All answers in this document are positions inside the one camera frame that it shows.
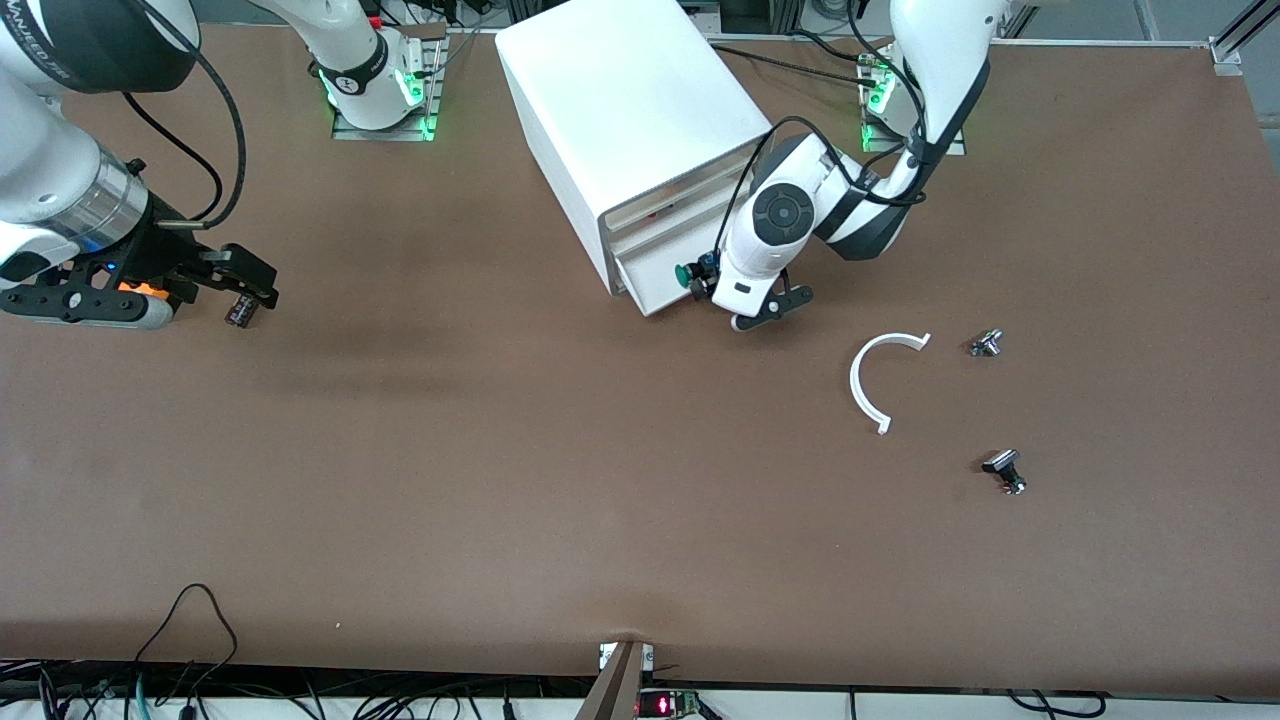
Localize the white plastic drawer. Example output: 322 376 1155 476
613 240 713 318
608 195 731 261
606 160 746 233

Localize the black table cable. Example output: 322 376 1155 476
790 28 881 63
712 42 886 91

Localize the long black arm cable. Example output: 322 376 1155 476
125 0 248 229

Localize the green mushroom push button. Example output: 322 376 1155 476
675 250 723 289

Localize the short black arm cable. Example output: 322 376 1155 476
122 92 226 223

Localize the looped thin black cable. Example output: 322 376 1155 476
133 583 239 693

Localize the aluminium arm base plate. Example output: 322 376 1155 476
331 22 448 142
860 45 968 156

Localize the circuit board with red display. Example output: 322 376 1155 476
638 688 703 719

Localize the curved black cable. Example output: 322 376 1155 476
1005 690 1109 719

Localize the black square push button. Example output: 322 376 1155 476
981 449 1028 496

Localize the white plastic arc piece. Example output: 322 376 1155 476
849 331 933 436

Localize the tangled black cable bundle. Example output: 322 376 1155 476
0 658 601 720

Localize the brown wedge-shaped post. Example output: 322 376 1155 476
575 640 646 720

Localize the white drawer cabinet housing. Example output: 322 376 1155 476
495 0 776 301

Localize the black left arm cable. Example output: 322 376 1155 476
715 0 931 261

